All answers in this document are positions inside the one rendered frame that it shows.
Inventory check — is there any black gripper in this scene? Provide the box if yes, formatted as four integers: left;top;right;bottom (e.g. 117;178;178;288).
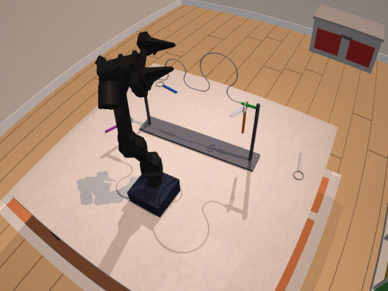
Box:
113;32;176;98

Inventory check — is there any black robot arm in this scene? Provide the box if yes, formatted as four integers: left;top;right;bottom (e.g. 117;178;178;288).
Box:
95;55;166;190

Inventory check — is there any light grey flat bar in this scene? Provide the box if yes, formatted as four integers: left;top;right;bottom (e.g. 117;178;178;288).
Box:
229;106;243;117

